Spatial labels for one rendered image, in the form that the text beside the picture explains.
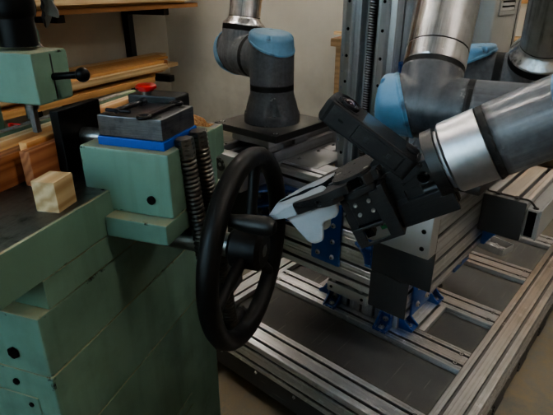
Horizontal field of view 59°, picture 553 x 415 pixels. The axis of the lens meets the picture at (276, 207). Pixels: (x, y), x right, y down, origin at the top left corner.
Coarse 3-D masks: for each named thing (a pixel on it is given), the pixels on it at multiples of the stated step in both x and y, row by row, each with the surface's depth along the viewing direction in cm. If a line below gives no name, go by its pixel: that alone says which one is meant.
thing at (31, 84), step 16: (0, 48) 70; (16, 48) 70; (32, 48) 70; (48, 48) 70; (0, 64) 66; (16, 64) 65; (32, 64) 65; (48, 64) 67; (64, 64) 70; (0, 80) 67; (16, 80) 66; (32, 80) 66; (48, 80) 68; (64, 80) 71; (0, 96) 69; (16, 96) 68; (32, 96) 67; (48, 96) 68; (64, 96) 71
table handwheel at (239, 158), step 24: (240, 168) 60; (264, 168) 70; (216, 192) 58; (216, 216) 56; (192, 240) 70; (216, 240) 56; (240, 240) 67; (264, 240) 68; (216, 264) 56; (240, 264) 66; (264, 264) 69; (216, 288) 57; (264, 288) 78; (216, 312) 58; (264, 312) 77; (216, 336) 60; (240, 336) 68
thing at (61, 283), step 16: (112, 240) 68; (128, 240) 71; (80, 256) 62; (96, 256) 65; (112, 256) 68; (64, 272) 59; (80, 272) 62; (96, 272) 65; (32, 288) 57; (48, 288) 57; (64, 288) 60; (32, 304) 58; (48, 304) 57
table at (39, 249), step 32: (32, 192) 65; (96, 192) 65; (0, 224) 56; (32, 224) 56; (64, 224) 58; (96, 224) 64; (128, 224) 64; (160, 224) 63; (0, 256) 50; (32, 256) 54; (64, 256) 59; (0, 288) 50
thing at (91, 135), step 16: (64, 112) 68; (80, 112) 71; (96, 112) 74; (64, 128) 68; (80, 128) 71; (96, 128) 71; (64, 144) 68; (80, 144) 71; (64, 160) 69; (80, 160) 72
